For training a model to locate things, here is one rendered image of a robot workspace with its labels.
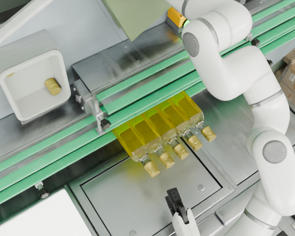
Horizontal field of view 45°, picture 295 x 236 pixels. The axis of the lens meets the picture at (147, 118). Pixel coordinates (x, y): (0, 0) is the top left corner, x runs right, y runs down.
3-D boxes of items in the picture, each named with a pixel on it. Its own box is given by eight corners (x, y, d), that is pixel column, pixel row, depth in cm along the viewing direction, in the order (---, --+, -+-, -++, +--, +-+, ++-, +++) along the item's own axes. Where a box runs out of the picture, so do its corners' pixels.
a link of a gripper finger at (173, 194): (184, 208, 104) (176, 188, 107) (186, 205, 101) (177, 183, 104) (174, 212, 103) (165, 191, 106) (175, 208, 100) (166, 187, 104)
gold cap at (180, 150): (172, 151, 118) (180, 161, 117) (173, 146, 115) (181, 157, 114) (180, 146, 120) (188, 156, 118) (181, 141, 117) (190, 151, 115)
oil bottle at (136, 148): (102, 119, 125) (136, 166, 116) (101, 110, 120) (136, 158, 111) (116, 112, 127) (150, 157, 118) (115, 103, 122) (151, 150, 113)
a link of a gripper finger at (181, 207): (189, 232, 101) (181, 217, 106) (188, 213, 97) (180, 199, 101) (186, 233, 101) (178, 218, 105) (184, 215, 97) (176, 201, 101)
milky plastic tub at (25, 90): (8, 103, 110) (20, 124, 106) (-17, 54, 91) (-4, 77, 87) (59, 79, 116) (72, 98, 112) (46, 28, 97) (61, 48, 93)
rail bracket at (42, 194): (25, 173, 122) (42, 204, 116) (20, 164, 116) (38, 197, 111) (36, 167, 123) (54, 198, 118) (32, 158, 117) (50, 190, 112)
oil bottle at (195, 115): (157, 90, 132) (192, 132, 123) (158, 80, 128) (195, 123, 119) (169, 84, 134) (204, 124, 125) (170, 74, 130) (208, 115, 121)
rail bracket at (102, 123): (85, 118, 117) (105, 146, 112) (79, 87, 103) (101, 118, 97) (93, 114, 118) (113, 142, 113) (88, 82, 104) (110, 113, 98)
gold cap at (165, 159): (158, 160, 116) (165, 170, 115) (158, 155, 113) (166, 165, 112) (166, 154, 118) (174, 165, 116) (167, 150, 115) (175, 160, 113)
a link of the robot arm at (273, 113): (289, 89, 79) (318, 145, 80) (273, 87, 92) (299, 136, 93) (232, 118, 81) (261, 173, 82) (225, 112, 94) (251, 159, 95)
